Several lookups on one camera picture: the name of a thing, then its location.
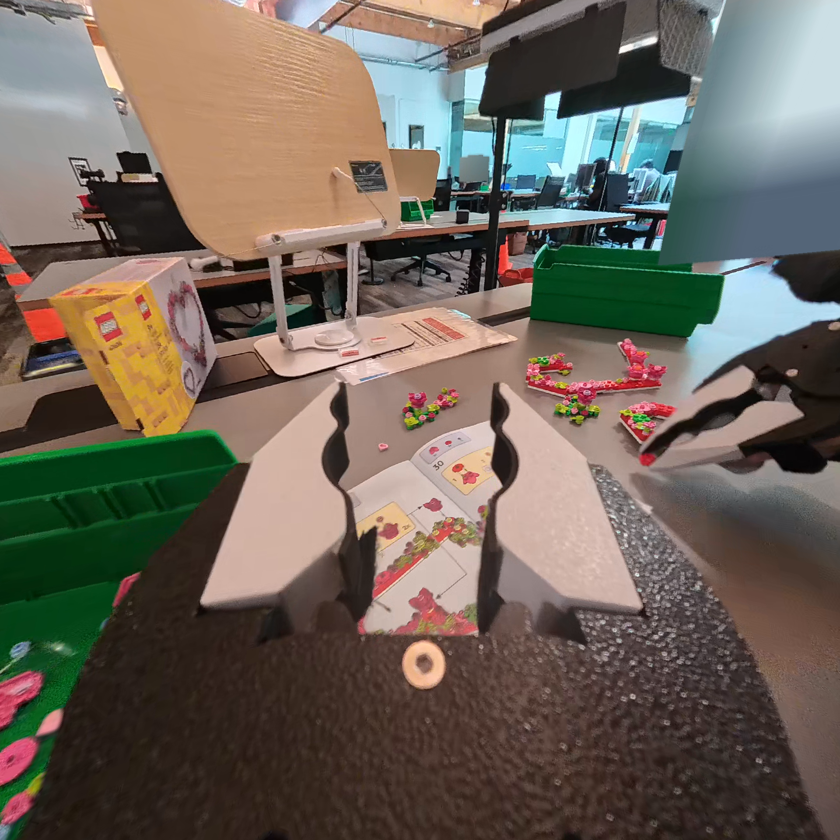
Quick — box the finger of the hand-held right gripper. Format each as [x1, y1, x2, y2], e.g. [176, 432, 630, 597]
[642, 399, 806, 471]
[650, 365, 765, 454]

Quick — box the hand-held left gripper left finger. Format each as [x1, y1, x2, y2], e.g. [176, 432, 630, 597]
[199, 379, 379, 634]

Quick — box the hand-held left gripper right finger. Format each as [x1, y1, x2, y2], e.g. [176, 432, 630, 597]
[477, 382, 644, 641]

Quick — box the curved red brick heart section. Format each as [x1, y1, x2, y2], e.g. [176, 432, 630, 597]
[619, 400, 676, 445]

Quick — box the large red brick heart section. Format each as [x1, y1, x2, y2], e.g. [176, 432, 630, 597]
[525, 353, 657, 399]

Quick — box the brick rose with green leaves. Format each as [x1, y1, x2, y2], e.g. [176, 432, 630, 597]
[553, 392, 602, 426]

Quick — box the green plastic bin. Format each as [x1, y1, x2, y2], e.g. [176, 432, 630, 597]
[530, 244, 725, 340]
[0, 430, 239, 840]

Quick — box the building instruction booklet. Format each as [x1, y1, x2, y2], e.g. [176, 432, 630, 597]
[346, 420, 501, 637]

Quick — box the small brick flower cluster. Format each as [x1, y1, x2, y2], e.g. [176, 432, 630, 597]
[402, 387, 461, 431]

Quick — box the clear bag with printed sheet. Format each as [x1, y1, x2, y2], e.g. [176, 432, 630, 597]
[335, 306, 518, 386]

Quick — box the yellow toy brick box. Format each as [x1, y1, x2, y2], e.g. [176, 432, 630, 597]
[49, 257, 218, 438]

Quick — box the orange safety barrier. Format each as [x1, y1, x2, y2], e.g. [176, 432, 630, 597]
[0, 241, 70, 343]

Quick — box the clear bag of brick pieces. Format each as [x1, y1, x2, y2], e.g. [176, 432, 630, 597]
[0, 640, 67, 831]

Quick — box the black overhead light panel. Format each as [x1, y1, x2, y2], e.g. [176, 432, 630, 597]
[478, 0, 713, 294]

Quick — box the large wooden book stand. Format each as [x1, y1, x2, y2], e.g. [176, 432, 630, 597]
[91, 0, 419, 379]

